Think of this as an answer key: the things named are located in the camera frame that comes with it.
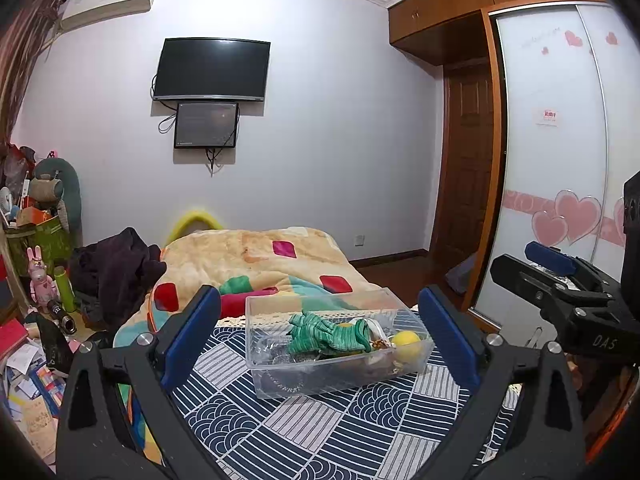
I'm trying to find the black hat with chain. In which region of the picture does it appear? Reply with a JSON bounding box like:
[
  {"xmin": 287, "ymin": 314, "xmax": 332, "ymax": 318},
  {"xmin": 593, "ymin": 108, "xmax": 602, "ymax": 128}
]
[{"xmin": 257, "ymin": 347, "xmax": 406, "ymax": 393}]

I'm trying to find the striped brown curtain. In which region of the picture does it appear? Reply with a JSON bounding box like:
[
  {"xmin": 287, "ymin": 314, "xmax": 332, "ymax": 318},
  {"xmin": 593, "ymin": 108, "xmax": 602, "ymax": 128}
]
[{"xmin": 0, "ymin": 0, "xmax": 66, "ymax": 136}]

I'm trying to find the beige blanket with coloured squares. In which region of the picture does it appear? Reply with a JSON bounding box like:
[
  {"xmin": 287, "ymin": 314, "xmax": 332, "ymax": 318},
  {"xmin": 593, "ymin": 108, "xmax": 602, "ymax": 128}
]
[{"xmin": 112, "ymin": 227, "xmax": 396, "ymax": 346}]

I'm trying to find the grey plush toy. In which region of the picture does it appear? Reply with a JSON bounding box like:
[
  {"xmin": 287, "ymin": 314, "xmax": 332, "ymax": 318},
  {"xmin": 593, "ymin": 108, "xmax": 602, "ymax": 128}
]
[{"xmin": 29, "ymin": 157, "xmax": 83, "ymax": 233}]

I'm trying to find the large wall television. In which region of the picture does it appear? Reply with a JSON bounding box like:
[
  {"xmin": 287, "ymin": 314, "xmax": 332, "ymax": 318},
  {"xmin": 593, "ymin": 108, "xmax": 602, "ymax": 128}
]
[{"xmin": 152, "ymin": 37, "xmax": 272, "ymax": 102}]

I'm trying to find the red book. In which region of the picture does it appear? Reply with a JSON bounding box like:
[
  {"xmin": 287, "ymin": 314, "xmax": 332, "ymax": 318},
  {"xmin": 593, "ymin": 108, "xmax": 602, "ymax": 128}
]
[{"xmin": 0, "ymin": 319, "xmax": 30, "ymax": 362}]

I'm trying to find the wooden overhead cabinet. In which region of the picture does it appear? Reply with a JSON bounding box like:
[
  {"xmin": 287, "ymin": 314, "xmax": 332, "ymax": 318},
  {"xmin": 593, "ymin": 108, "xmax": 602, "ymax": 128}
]
[{"xmin": 387, "ymin": 0, "xmax": 608, "ymax": 67}]

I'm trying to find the blue white patterned bed sheet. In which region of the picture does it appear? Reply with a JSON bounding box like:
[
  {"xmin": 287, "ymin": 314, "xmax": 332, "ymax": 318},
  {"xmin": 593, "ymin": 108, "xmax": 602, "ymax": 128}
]
[{"xmin": 115, "ymin": 305, "xmax": 523, "ymax": 480}]

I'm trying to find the pile of papers and books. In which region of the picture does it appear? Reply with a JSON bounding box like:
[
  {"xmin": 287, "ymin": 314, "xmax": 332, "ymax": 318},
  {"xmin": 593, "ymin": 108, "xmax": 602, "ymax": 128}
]
[{"xmin": 0, "ymin": 335, "xmax": 73, "ymax": 463}]

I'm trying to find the green striped sock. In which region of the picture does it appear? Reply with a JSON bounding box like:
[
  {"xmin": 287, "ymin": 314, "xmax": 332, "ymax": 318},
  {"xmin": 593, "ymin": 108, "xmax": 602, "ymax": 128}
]
[{"xmin": 287, "ymin": 311, "xmax": 372, "ymax": 359}]

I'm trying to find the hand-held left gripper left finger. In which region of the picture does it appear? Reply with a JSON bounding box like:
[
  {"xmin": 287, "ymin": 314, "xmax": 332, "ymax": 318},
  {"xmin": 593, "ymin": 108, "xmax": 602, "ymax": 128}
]
[{"xmin": 55, "ymin": 285, "xmax": 223, "ymax": 480}]

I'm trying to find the yellow ring cushion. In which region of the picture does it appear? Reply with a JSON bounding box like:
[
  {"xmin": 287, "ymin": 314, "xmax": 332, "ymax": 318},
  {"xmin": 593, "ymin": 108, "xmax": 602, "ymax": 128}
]
[{"xmin": 167, "ymin": 208, "xmax": 226, "ymax": 243}]

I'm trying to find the green tube bottle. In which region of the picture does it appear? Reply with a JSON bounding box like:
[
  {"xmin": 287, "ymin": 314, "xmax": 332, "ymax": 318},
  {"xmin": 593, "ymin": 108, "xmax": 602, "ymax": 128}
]
[{"xmin": 54, "ymin": 267, "xmax": 77, "ymax": 313}]

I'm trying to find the yellow ball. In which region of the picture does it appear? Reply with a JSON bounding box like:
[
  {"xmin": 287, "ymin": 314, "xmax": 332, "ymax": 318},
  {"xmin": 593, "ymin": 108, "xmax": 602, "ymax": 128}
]
[{"xmin": 391, "ymin": 331, "xmax": 422, "ymax": 361}]

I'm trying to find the white sliding wardrobe door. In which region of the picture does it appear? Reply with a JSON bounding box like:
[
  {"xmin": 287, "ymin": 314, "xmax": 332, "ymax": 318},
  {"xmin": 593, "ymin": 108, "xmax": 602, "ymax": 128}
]
[{"xmin": 470, "ymin": 2, "xmax": 640, "ymax": 333}]

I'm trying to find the brown wooden door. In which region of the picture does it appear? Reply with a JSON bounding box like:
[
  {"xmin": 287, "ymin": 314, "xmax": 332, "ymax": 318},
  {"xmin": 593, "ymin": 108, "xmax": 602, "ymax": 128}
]
[{"xmin": 430, "ymin": 57, "xmax": 502, "ymax": 272}]

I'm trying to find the clear plastic storage box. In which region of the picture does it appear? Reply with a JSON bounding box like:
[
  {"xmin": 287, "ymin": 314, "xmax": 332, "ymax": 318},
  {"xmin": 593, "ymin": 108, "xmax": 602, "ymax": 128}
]
[{"xmin": 245, "ymin": 287, "xmax": 435, "ymax": 400}]

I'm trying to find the white air conditioner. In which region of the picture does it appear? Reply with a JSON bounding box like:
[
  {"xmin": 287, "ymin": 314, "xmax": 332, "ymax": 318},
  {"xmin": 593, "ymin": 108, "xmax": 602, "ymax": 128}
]
[{"xmin": 60, "ymin": 0, "xmax": 161, "ymax": 31}]

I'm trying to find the dark clothing pile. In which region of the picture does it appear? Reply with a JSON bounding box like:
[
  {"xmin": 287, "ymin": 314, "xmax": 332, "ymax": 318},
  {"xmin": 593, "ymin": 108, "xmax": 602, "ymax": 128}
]
[{"xmin": 67, "ymin": 227, "xmax": 168, "ymax": 331}]

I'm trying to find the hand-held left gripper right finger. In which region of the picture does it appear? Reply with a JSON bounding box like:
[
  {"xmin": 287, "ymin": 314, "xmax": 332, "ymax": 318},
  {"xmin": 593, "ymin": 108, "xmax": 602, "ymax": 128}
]
[{"xmin": 417, "ymin": 285, "xmax": 587, "ymax": 480}]

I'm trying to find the small wall monitor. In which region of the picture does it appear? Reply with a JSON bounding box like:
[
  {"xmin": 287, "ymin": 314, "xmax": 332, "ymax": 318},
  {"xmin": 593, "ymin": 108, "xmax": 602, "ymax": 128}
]
[{"xmin": 174, "ymin": 101, "xmax": 239, "ymax": 149}]

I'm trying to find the black camera lens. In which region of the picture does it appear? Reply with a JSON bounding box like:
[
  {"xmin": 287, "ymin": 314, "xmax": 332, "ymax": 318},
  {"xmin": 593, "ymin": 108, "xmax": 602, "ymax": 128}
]
[{"xmin": 47, "ymin": 300, "xmax": 79, "ymax": 336}]

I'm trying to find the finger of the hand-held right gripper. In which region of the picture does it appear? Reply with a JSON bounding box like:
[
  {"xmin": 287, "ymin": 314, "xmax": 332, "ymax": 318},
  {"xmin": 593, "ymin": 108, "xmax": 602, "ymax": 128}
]
[
  {"xmin": 524, "ymin": 241, "xmax": 609, "ymax": 292},
  {"xmin": 489, "ymin": 254, "xmax": 617, "ymax": 322}
]

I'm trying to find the green storage box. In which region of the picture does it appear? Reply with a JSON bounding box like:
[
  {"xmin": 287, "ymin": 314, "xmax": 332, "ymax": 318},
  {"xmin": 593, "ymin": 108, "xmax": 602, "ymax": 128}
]
[{"xmin": 5, "ymin": 217, "xmax": 76, "ymax": 277}]

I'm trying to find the pink bunny toy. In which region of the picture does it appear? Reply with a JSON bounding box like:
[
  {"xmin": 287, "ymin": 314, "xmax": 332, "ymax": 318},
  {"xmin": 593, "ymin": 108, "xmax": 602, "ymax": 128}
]
[{"xmin": 27, "ymin": 246, "xmax": 59, "ymax": 306}]

